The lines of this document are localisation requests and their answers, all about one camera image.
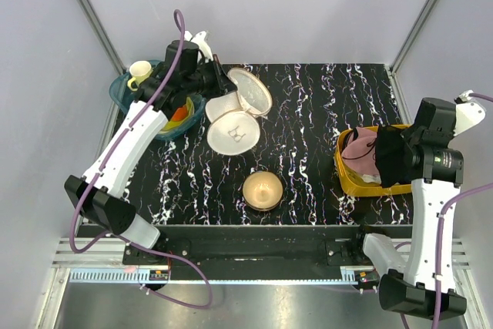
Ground white cloth in basket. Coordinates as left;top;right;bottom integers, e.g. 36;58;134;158
359;174;381;184

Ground purple cable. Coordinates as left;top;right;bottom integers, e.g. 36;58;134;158
319;92;493;329
69;8;214;310

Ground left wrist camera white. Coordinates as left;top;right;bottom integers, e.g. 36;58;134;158
184;30;213;62

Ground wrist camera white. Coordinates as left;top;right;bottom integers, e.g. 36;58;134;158
184;30;213;62
454;90;486;137

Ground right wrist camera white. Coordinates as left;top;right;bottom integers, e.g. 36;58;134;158
454;90;486;137

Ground teal plastic bin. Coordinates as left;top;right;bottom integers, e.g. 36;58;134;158
109;72;206;141

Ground yellow-green plate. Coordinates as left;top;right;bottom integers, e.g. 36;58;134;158
159;97;195;136

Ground orange cup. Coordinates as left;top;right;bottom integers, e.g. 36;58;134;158
171;105;189;122

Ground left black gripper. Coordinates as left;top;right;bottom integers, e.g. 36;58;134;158
183;54;237;99

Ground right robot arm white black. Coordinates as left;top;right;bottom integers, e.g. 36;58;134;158
349;98;467;327

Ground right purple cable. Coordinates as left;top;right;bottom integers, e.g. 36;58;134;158
319;92;493;329

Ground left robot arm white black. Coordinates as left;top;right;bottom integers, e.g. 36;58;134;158
64;39;236;264

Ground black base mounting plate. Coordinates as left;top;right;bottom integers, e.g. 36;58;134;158
107;224;397;272

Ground pale yellow mug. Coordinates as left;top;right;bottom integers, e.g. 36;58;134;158
127;60;153;92

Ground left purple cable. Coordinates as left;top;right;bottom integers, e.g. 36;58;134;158
69;8;214;310

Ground black marble pattern mat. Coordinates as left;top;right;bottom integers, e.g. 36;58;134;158
122;63;413;225

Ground pink bra black straps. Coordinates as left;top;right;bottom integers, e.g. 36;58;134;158
340;126;381;178

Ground yellow plastic basket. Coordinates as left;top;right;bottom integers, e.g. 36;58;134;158
334;129;411;197

